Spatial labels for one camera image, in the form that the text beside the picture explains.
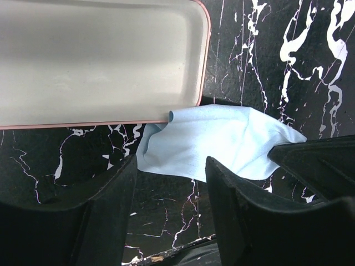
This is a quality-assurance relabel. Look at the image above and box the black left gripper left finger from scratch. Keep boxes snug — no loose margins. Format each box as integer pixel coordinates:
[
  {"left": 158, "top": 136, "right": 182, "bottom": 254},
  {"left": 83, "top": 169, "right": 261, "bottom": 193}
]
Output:
[{"left": 1, "top": 155, "right": 137, "bottom": 265}]

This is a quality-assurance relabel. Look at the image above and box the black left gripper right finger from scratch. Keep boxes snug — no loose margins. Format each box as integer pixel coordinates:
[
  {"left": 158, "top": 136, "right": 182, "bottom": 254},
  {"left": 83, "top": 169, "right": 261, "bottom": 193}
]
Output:
[{"left": 205, "top": 157, "right": 354, "bottom": 265}]

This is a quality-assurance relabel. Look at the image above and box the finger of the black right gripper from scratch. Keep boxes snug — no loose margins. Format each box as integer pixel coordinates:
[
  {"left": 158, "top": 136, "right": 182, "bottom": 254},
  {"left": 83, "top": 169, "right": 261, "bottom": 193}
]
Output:
[{"left": 268, "top": 135, "right": 354, "bottom": 201}]

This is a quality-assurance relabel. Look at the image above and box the light blue cloth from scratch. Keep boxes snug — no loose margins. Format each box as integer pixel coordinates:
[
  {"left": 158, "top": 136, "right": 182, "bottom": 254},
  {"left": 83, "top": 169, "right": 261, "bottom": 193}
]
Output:
[{"left": 136, "top": 104, "right": 307, "bottom": 182}]

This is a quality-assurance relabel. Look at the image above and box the pink glasses case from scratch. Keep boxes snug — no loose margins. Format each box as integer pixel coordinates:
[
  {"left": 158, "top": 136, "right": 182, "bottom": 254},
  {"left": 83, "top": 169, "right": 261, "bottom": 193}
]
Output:
[{"left": 1, "top": 1, "right": 211, "bottom": 129}]

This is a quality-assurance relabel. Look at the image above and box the aluminium front rail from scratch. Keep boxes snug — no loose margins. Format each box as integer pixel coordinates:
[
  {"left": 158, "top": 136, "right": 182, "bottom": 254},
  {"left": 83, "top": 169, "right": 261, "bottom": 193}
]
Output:
[{"left": 122, "top": 234, "right": 222, "bottom": 266}]

